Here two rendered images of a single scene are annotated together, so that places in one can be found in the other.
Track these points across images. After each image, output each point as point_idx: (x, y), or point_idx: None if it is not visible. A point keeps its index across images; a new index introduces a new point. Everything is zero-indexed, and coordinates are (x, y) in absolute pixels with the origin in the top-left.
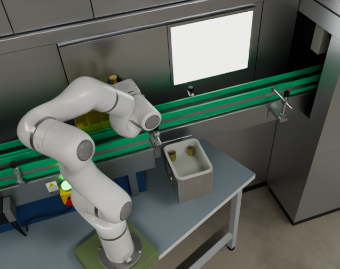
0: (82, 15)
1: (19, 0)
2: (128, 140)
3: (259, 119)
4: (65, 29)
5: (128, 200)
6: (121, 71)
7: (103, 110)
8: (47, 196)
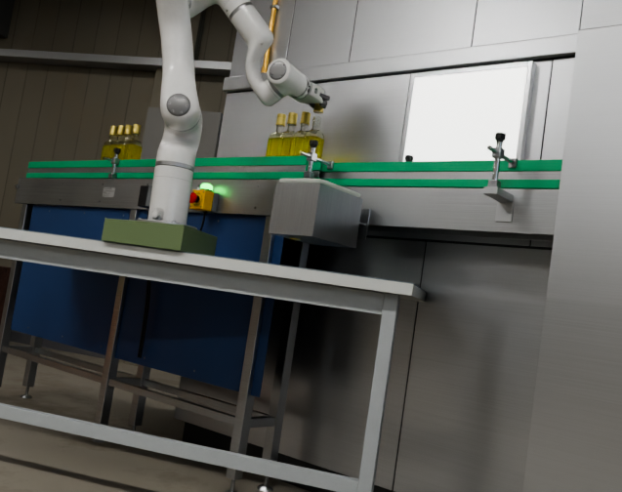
0: (340, 59)
1: (300, 40)
2: (285, 158)
3: (480, 221)
4: (319, 66)
5: (188, 98)
6: (350, 126)
7: (227, 8)
8: (190, 209)
